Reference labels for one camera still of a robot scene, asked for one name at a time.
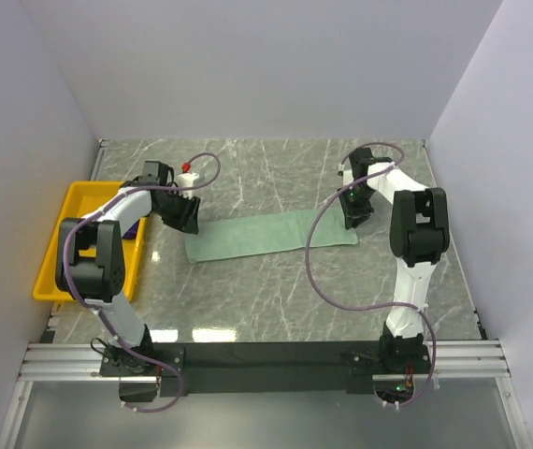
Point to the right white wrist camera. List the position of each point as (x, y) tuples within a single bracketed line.
[(346, 175)]

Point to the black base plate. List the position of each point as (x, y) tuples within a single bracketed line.
[(263, 367)]

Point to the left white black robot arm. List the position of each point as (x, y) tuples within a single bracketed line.
[(90, 258)]

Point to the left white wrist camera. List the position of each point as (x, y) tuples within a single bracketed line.
[(188, 179)]

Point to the aluminium frame rail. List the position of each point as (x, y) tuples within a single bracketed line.
[(453, 359)]

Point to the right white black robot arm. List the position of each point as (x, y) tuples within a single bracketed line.
[(419, 235)]

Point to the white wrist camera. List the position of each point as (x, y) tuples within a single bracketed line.
[(188, 179), (346, 175)]

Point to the purple towel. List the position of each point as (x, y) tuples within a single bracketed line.
[(130, 234)]

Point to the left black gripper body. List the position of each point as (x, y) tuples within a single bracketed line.
[(178, 211)]

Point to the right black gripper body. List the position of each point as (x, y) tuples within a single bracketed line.
[(355, 203)]

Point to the green towel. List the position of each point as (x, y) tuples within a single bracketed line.
[(265, 234)]

